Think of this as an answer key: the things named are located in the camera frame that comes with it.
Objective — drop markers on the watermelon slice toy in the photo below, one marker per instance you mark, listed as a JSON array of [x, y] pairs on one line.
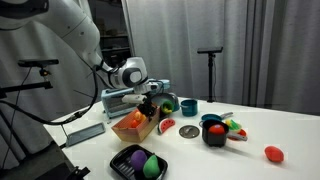
[[165, 124]]

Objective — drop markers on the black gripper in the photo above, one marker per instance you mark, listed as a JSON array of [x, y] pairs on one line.
[[147, 108]]

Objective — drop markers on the red orange toy fruit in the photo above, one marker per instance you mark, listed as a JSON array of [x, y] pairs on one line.
[[134, 124]]

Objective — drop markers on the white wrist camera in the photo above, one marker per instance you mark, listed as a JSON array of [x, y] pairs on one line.
[[134, 99]]

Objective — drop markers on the grey bowl with vegetable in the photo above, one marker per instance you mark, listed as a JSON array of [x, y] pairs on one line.
[[167, 102]]

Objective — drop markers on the purple plush fruit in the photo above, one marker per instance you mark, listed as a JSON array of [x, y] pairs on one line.
[[138, 160]]

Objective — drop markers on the orange slice toy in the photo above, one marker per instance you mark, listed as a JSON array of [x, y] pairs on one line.
[[138, 116]]

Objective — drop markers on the light blue toy oven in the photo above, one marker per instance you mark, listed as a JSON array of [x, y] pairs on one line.
[[112, 98]]

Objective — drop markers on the black camera on left stand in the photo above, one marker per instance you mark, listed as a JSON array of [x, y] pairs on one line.
[[41, 65]]

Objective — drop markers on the orange checkered cardboard basket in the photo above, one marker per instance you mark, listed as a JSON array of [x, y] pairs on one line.
[[123, 130]]

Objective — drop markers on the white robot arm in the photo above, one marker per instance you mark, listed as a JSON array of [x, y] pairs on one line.
[[73, 25]]

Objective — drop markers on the teal toy pot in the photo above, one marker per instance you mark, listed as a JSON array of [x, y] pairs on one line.
[[189, 107]]

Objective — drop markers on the black plastic tray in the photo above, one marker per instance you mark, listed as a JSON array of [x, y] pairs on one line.
[[121, 164]]

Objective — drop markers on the black camera stand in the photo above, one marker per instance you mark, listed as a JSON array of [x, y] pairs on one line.
[[211, 52]]

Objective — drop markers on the black toy pot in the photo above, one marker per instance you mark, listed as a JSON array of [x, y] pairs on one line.
[[213, 140]]

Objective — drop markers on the green plush pear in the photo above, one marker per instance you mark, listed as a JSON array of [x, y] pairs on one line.
[[151, 168]]

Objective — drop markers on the red ball in pot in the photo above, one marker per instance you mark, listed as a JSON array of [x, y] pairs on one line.
[[216, 129]]

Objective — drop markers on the red plush tomato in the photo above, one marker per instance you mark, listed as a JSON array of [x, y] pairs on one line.
[[274, 154]]

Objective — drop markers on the grey metal tray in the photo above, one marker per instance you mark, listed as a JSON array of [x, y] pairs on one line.
[[85, 134]]

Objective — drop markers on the blue toy frying pan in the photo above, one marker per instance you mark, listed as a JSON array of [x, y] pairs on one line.
[[216, 117]]

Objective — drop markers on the grey pot lid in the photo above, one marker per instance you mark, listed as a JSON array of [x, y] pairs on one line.
[[189, 131]]

